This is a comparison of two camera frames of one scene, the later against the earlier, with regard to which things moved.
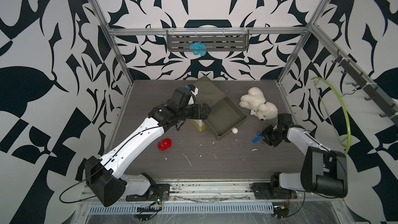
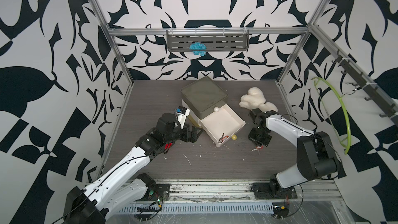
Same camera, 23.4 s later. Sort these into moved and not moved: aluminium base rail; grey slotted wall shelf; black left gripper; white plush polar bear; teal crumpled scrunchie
Moved: black left gripper
Not moved: white plush polar bear; teal crumpled scrunchie; aluminium base rail; grey slotted wall shelf
